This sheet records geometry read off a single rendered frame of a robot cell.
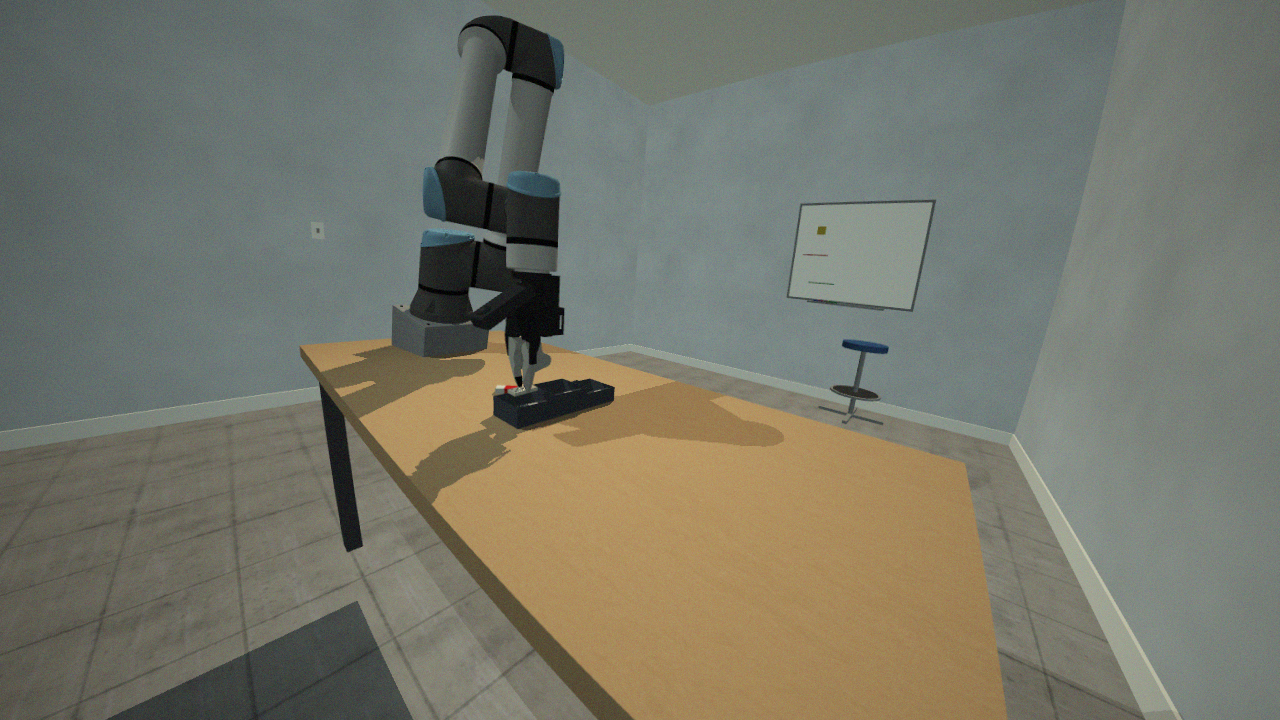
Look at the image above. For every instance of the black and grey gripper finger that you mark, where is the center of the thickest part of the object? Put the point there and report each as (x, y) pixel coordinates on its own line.
(513, 346)
(531, 357)

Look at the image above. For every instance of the dark grey rack of bins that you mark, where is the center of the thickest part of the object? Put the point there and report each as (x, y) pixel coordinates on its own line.
(553, 399)

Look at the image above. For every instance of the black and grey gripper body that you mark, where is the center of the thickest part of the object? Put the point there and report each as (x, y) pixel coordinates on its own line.
(543, 310)

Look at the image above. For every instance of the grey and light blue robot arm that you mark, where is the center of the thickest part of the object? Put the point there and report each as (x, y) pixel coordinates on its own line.
(454, 190)

